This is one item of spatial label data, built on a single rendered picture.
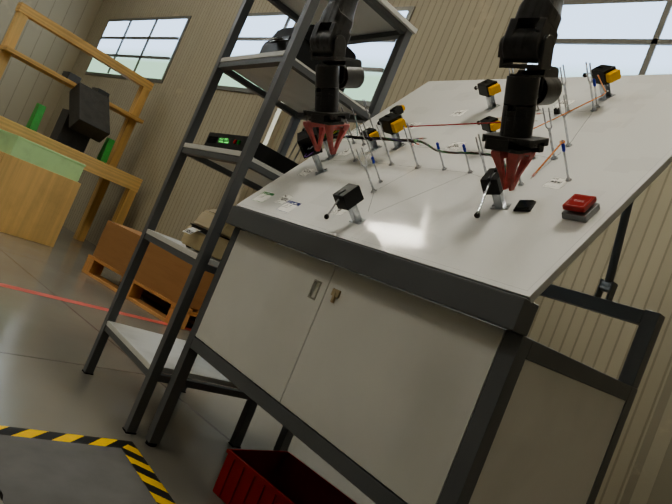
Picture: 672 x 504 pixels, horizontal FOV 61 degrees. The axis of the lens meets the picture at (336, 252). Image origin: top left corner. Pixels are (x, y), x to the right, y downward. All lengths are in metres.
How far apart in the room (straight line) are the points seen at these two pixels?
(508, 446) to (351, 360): 0.41
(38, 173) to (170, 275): 2.05
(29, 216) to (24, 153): 0.59
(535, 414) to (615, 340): 2.42
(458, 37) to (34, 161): 3.95
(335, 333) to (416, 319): 0.26
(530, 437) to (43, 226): 5.40
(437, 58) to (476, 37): 0.35
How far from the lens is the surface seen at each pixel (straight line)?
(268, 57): 2.27
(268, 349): 1.66
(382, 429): 1.31
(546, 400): 1.31
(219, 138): 2.34
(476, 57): 4.86
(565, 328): 3.76
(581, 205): 1.30
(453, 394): 1.20
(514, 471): 1.31
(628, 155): 1.54
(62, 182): 6.13
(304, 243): 1.60
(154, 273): 4.62
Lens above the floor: 0.76
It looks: 3 degrees up
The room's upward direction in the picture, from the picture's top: 23 degrees clockwise
